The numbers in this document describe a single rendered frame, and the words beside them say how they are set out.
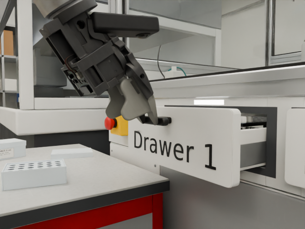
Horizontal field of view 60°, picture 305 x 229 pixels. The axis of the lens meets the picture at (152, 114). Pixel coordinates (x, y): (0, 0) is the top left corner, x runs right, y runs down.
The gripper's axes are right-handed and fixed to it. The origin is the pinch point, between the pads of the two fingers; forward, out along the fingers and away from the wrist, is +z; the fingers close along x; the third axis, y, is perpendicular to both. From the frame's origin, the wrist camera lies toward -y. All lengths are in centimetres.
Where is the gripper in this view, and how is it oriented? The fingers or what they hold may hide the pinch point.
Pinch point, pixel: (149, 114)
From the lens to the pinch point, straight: 45.3
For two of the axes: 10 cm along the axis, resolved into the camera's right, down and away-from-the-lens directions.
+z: 4.7, 8.0, 3.6
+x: 5.6, 0.4, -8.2
